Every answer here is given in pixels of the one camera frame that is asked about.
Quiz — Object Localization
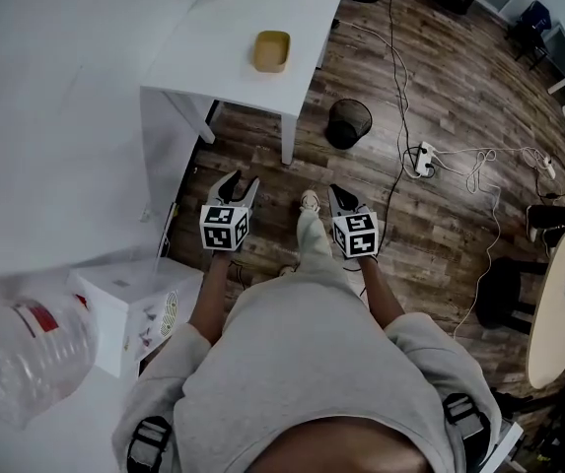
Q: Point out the black mesh waste bin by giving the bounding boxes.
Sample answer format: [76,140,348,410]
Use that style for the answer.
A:
[324,98,374,151]

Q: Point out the black stool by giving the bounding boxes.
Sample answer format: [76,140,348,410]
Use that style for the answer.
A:
[476,257,550,336]

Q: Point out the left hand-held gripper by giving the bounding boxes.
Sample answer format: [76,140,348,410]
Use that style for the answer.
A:
[198,169,261,254]

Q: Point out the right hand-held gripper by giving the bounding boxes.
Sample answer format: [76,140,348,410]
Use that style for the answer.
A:
[327,182,381,261]

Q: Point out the round beige table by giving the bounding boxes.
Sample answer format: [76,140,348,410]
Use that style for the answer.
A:
[527,225,565,390]

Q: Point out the black harness strap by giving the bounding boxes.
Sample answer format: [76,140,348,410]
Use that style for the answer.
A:
[442,392,490,455]
[126,415,174,473]

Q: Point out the person's right forearm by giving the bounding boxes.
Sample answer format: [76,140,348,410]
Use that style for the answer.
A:
[358,256,409,332]

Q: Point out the person's right shoe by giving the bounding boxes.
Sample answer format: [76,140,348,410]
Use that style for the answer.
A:
[299,188,322,214]

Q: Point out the person's left forearm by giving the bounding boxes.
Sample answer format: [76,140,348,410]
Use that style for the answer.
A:
[186,251,235,347]

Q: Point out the white cardboard box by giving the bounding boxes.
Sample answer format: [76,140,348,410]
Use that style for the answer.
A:
[478,421,526,473]

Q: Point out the large white power strip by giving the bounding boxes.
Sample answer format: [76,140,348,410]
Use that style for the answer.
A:
[413,140,438,177]

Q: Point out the person's grey trousers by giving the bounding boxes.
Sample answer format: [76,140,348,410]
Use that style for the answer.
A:
[294,208,348,286]

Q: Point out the clear water dispenser bottle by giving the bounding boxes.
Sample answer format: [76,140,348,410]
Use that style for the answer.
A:
[0,273,101,431]

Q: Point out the dark chair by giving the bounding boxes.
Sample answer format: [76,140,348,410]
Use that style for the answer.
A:
[506,0,552,71]

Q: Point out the black floor cable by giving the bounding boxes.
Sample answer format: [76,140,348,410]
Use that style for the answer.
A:
[355,0,436,300]

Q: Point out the yellow plastic tray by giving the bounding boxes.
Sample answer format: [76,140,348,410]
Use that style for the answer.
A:
[252,30,292,75]

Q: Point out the white floor cable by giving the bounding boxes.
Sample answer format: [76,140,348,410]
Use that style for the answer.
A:
[348,21,415,158]
[432,146,555,342]

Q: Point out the white rectangular table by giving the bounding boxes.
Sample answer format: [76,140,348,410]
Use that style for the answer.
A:
[139,0,350,167]

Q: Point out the person's grey sweatshirt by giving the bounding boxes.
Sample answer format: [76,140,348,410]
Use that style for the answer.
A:
[111,276,503,473]

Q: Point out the white water dispenser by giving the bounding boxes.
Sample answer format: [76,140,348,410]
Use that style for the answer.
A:
[67,256,206,378]

